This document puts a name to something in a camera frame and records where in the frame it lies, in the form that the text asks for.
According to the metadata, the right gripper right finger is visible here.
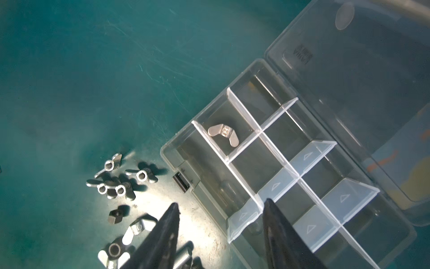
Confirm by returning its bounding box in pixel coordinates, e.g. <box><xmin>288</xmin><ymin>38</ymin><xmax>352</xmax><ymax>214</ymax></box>
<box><xmin>263</xmin><ymin>198</ymin><xmax>326</xmax><ymax>269</ymax></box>

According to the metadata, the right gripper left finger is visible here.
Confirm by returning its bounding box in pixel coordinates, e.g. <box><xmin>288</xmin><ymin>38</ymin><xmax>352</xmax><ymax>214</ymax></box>
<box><xmin>122</xmin><ymin>202</ymin><xmax>180</xmax><ymax>269</ymax></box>

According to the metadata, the silver wing nut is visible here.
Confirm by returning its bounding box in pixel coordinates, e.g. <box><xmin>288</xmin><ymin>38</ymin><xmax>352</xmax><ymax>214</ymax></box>
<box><xmin>208</xmin><ymin>124</ymin><xmax>240</xmax><ymax>148</ymax></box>
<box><xmin>94</xmin><ymin>153</ymin><xmax>123</xmax><ymax>179</ymax></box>
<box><xmin>115</xmin><ymin>182</ymin><xmax>136</xmax><ymax>201</ymax></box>
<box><xmin>86</xmin><ymin>179</ymin><xmax>118</xmax><ymax>200</ymax></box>
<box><xmin>125</xmin><ymin>168</ymin><xmax>159</xmax><ymax>183</ymax></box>
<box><xmin>122</xmin><ymin>217</ymin><xmax>158</xmax><ymax>245</ymax></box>
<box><xmin>97</xmin><ymin>242</ymin><xmax>131</xmax><ymax>269</ymax></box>

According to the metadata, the silver hex bolt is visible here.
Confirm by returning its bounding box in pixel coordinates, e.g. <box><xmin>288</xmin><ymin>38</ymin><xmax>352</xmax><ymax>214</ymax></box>
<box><xmin>173</xmin><ymin>247</ymin><xmax>192</xmax><ymax>269</ymax></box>

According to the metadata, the clear plastic organizer box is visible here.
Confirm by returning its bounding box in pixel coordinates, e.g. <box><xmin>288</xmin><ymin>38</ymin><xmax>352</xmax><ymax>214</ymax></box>
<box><xmin>161</xmin><ymin>1</ymin><xmax>430</xmax><ymax>269</ymax></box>

